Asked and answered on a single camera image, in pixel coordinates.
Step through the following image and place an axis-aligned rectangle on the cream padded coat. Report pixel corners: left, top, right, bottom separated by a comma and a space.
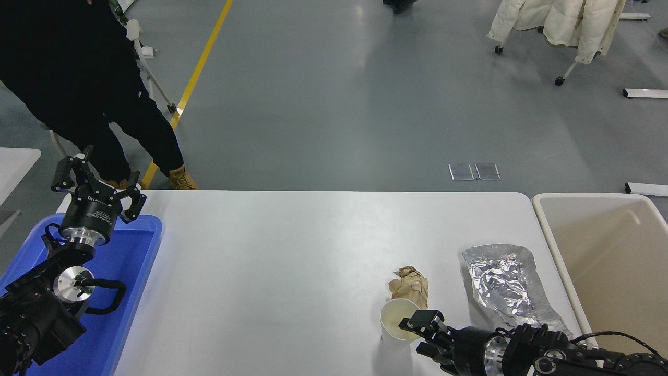
487, 0, 626, 64

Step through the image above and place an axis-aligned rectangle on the small white side table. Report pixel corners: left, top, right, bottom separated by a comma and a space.
0, 148, 41, 205

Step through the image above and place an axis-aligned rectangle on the white wheeled frame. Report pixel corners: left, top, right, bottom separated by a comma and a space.
494, 31, 581, 86

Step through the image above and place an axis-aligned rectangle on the silver foil tray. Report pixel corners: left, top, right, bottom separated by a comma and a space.
462, 244, 574, 340

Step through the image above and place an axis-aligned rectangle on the tan paper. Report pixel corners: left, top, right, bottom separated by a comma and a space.
388, 266, 430, 314

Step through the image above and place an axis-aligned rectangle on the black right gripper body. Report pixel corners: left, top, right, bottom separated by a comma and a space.
451, 326, 497, 376

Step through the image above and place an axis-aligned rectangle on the grey chair with white frame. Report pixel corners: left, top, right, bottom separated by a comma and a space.
50, 19, 178, 157

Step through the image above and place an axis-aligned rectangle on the blue plastic tray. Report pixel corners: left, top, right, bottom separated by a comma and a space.
0, 214, 163, 376

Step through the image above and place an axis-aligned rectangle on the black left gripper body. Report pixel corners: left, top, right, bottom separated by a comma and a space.
58, 182, 124, 240

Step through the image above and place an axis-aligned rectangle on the large pale plastic bin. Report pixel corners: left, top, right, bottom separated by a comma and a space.
531, 193, 668, 376

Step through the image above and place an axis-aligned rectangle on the white paper cup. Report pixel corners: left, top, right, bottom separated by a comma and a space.
380, 298, 427, 349

